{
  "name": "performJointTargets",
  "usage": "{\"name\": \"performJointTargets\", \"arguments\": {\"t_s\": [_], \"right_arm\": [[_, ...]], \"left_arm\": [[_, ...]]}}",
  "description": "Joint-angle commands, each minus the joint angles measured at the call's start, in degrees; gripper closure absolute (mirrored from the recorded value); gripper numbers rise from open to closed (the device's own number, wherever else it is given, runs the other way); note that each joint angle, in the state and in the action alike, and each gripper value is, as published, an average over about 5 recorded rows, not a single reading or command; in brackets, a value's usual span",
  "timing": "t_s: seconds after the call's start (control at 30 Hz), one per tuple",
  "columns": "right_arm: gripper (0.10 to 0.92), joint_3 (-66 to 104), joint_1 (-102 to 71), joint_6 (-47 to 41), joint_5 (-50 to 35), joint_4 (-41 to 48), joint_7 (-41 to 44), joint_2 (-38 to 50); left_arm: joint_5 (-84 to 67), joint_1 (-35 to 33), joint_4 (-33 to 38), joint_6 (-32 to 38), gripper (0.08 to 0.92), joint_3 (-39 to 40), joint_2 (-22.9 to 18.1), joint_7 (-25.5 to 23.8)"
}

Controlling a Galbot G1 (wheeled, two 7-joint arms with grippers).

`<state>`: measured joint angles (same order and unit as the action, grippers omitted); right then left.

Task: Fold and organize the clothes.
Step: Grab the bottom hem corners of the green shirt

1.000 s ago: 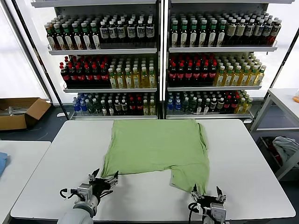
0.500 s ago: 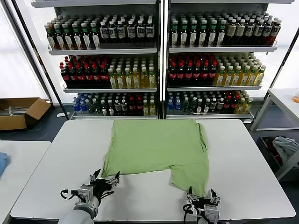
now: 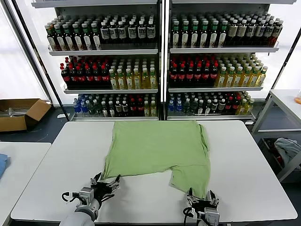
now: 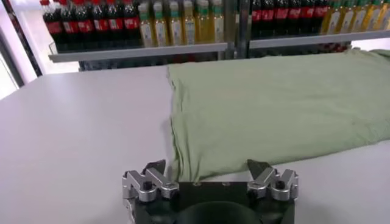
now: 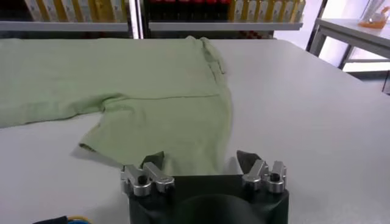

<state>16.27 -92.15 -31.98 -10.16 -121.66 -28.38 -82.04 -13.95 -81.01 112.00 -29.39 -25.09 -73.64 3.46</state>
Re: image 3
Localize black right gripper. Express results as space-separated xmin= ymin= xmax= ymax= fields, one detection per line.
xmin=187 ymin=187 xmax=220 ymax=214

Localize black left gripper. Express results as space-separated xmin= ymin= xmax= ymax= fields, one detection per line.
xmin=90 ymin=173 xmax=121 ymax=202

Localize green polo shirt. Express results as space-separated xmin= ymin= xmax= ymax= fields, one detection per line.
xmin=103 ymin=119 xmax=212 ymax=199

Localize cola bottle red cap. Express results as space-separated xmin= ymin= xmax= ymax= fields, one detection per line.
xmin=136 ymin=98 xmax=144 ymax=116
xmin=178 ymin=62 xmax=186 ymax=87
xmin=100 ymin=65 xmax=110 ymax=87
xmin=129 ymin=98 xmax=137 ymax=116
xmin=202 ymin=62 xmax=211 ymax=87
xmin=92 ymin=65 xmax=102 ymax=88
xmin=84 ymin=65 xmax=94 ymax=88
xmin=68 ymin=65 xmax=78 ymax=88
xmin=60 ymin=63 xmax=70 ymax=88
xmin=185 ymin=62 xmax=195 ymax=87
xmin=194 ymin=62 xmax=202 ymax=87
xmin=76 ymin=65 xmax=86 ymax=88
xmin=232 ymin=96 xmax=240 ymax=114
xmin=225 ymin=96 xmax=233 ymax=114
xmin=210 ymin=62 xmax=218 ymax=87
xmin=169 ymin=62 xmax=179 ymax=87

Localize dark storage bin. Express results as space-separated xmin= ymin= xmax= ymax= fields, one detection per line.
xmin=257 ymin=137 xmax=301 ymax=176

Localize red crumpled cloth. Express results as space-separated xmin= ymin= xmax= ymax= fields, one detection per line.
xmin=272 ymin=141 xmax=284 ymax=167

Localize light grey crumpled cloth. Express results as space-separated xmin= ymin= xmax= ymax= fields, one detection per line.
xmin=274 ymin=137 xmax=301 ymax=170

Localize blue folded cloth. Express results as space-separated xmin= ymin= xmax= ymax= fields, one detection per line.
xmin=0 ymin=153 xmax=9 ymax=179

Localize brown cardboard box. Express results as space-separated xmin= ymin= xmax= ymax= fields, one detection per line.
xmin=0 ymin=98 xmax=52 ymax=132

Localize silver metal parts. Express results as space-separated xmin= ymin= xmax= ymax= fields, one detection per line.
xmin=0 ymin=107 xmax=29 ymax=117

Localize grey metal shelf rack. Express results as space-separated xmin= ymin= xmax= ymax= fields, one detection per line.
xmin=164 ymin=0 xmax=297 ymax=124
xmin=32 ymin=0 xmax=165 ymax=122

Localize black slanted pole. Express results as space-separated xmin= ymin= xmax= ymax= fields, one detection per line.
xmin=264 ymin=30 xmax=301 ymax=113
xmin=9 ymin=0 xmax=71 ymax=120

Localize tea bottle green cap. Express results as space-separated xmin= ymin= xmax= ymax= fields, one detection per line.
xmin=218 ymin=20 xmax=228 ymax=47
xmin=54 ymin=23 xmax=66 ymax=51
xmin=200 ymin=20 xmax=210 ymax=48
xmin=90 ymin=22 xmax=102 ymax=50
xmin=180 ymin=20 xmax=190 ymax=48
xmin=63 ymin=23 xmax=75 ymax=51
xmin=46 ymin=24 xmax=58 ymax=51
xmin=190 ymin=20 xmax=200 ymax=48
xmin=81 ymin=22 xmax=93 ymax=50
xmin=72 ymin=23 xmax=84 ymax=50
xmin=171 ymin=21 xmax=181 ymax=48
xmin=210 ymin=20 xmax=219 ymax=47

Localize dark drink bottle white label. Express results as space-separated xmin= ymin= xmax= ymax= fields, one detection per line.
xmin=263 ymin=19 xmax=275 ymax=46
xmin=109 ymin=21 xmax=119 ymax=44
xmin=255 ymin=19 xmax=265 ymax=46
xmin=246 ymin=19 xmax=256 ymax=46
xmin=272 ymin=18 xmax=284 ymax=45
xmin=117 ymin=21 xmax=127 ymax=44
xmin=127 ymin=20 xmax=137 ymax=44
xmin=137 ymin=20 xmax=146 ymax=44
xmin=100 ymin=21 xmax=110 ymax=44
xmin=146 ymin=20 xmax=156 ymax=44

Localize dark drink bottle beige label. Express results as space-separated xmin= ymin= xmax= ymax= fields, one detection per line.
xmin=228 ymin=19 xmax=238 ymax=47
xmin=237 ymin=19 xmax=247 ymax=47

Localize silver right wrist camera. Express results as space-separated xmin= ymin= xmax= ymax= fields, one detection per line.
xmin=204 ymin=207 xmax=221 ymax=226

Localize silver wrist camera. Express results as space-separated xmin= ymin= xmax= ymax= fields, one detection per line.
xmin=79 ymin=187 xmax=95 ymax=205
xmin=204 ymin=207 xmax=221 ymax=226

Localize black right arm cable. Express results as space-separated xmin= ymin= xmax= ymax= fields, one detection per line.
xmin=183 ymin=206 xmax=196 ymax=226

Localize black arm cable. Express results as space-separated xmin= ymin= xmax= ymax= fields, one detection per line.
xmin=183 ymin=206 xmax=196 ymax=226
xmin=62 ymin=192 xmax=80 ymax=203

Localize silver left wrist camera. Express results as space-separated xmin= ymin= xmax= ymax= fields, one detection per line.
xmin=79 ymin=187 xmax=95 ymax=205

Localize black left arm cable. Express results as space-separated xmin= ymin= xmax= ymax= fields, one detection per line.
xmin=62 ymin=192 xmax=80 ymax=203

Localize white side table grey frame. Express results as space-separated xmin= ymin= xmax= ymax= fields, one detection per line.
xmin=250 ymin=89 xmax=301 ymax=183

